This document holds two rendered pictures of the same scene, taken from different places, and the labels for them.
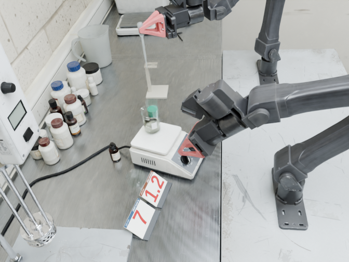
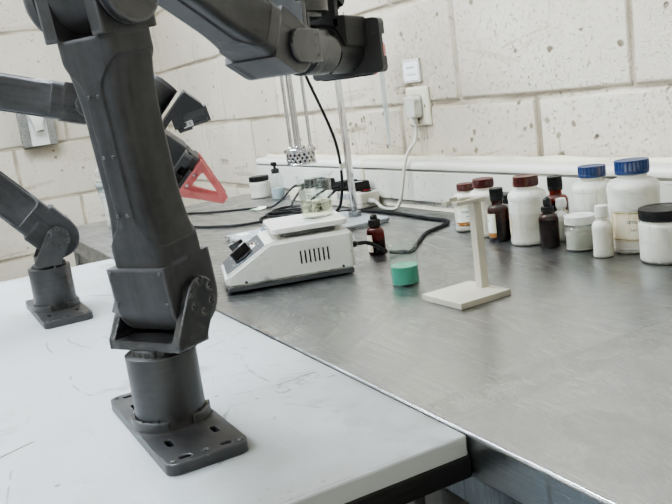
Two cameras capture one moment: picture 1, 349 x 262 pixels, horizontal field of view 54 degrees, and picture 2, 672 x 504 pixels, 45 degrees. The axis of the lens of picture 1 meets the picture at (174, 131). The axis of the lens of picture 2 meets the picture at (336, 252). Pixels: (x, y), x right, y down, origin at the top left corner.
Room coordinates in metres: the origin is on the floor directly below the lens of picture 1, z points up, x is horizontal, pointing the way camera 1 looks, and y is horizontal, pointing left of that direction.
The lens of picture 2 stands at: (1.79, -0.68, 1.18)
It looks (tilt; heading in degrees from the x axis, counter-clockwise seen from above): 11 degrees down; 143
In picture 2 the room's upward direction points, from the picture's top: 8 degrees counter-clockwise
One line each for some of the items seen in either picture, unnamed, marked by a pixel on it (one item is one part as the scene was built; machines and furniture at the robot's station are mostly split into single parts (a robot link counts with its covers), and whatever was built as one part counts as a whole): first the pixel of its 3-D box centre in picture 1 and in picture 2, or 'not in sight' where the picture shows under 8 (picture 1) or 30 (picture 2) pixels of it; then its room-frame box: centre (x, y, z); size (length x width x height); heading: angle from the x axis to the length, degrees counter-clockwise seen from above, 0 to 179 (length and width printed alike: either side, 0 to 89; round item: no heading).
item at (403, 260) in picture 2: (152, 108); (403, 262); (0.96, 0.07, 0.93); 0.04 x 0.04 x 0.06
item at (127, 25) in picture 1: (143, 23); not in sight; (1.69, 0.10, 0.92); 0.26 x 0.19 x 0.05; 82
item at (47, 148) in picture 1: (48, 150); (467, 206); (0.78, 0.40, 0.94); 0.05 x 0.05 x 0.09
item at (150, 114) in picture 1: (150, 120); (317, 195); (0.78, 0.07, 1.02); 0.06 x 0.05 x 0.08; 48
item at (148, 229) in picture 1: (142, 219); not in sight; (0.52, 0.10, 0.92); 0.09 x 0.06 x 0.04; 158
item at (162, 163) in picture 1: (165, 148); (291, 250); (0.74, 0.03, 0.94); 0.22 x 0.13 x 0.08; 63
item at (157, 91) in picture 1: (155, 78); (461, 248); (1.09, 0.05, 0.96); 0.08 x 0.08 x 0.13; 82
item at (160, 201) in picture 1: (156, 188); not in sight; (0.61, 0.07, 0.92); 0.09 x 0.06 x 0.04; 158
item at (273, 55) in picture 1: (269, 52); (158, 313); (1.13, -0.38, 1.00); 0.09 x 0.06 x 0.06; 21
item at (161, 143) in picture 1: (156, 136); (303, 221); (0.75, 0.05, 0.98); 0.12 x 0.12 x 0.01; 63
